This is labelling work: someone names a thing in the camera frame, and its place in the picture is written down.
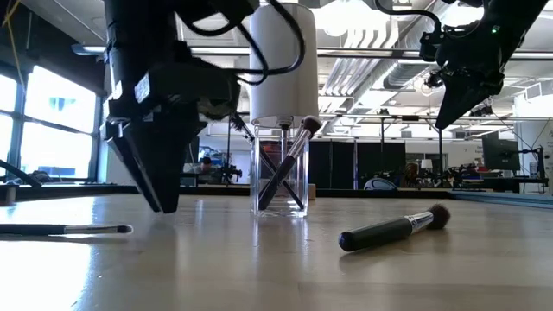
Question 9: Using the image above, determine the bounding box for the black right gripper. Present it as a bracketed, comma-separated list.
[421, 29, 506, 130]

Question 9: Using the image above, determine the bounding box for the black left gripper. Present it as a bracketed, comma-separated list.
[101, 55, 243, 215]

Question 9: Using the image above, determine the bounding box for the black brow comb brush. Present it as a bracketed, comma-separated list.
[230, 112, 306, 212]

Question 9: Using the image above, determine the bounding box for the angled tip silver ferrule brush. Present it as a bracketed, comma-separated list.
[278, 122, 291, 174]

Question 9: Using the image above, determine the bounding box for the pale head powder brush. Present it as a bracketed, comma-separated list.
[257, 115, 324, 212]

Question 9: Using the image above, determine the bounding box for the person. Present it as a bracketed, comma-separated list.
[196, 155, 219, 185]

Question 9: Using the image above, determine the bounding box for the black computer monitor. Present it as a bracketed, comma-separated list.
[481, 131, 522, 172]

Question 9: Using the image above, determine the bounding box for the black tripod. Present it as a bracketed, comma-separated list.
[219, 116, 243, 185]

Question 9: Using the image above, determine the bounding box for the white blue rugby ball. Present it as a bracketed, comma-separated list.
[363, 177, 398, 192]

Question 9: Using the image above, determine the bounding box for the thin black makeup brush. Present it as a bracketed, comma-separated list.
[0, 223, 134, 237]

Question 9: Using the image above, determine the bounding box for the black room partition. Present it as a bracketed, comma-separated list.
[308, 138, 407, 190]

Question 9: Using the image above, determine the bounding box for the clear acrylic brush organizer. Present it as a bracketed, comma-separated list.
[250, 124, 310, 218]

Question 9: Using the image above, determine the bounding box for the thick dark head powder brush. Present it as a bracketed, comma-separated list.
[338, 203, 452, 253]

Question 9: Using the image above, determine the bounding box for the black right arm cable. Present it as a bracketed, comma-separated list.
[374, 0, 446, 35]

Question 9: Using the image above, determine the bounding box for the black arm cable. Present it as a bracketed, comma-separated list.
[374, 0, 446, 35]
[176, 0, 307, 86]

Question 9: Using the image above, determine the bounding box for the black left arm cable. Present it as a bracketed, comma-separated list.
[176, 0, 307, 86]

